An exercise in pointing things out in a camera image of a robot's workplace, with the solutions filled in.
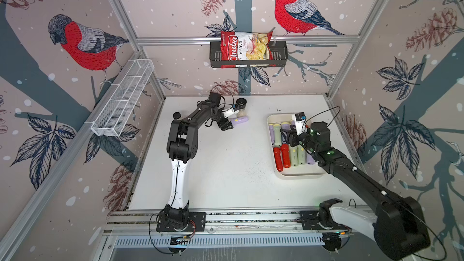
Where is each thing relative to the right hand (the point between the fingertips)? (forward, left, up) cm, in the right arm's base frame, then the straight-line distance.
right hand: (285, 126), depth 84 cm
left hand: (+15, +28, -12) cm, 34 cm away
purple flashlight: (+14, +23, -14) cm, 30 cm away
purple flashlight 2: (+7, -3, -9) cm, 12 cm away
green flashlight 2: (-7, -6, -15) cm, 18 cm away
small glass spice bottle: (+10, +57, -6) cm, 58 cm away
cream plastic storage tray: (-15, -8, -18) cm, 24 cm away
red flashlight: (-7, +2, -14) cm, 16 cm away
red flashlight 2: (-9, -2, -14) cm, 17 cm away
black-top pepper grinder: (+21, +21, -6) cm, 31 cm away
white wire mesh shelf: (-8, +72, +14) cm, 74 cm away
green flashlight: (+2, +2, -10) cm, 10 cm away
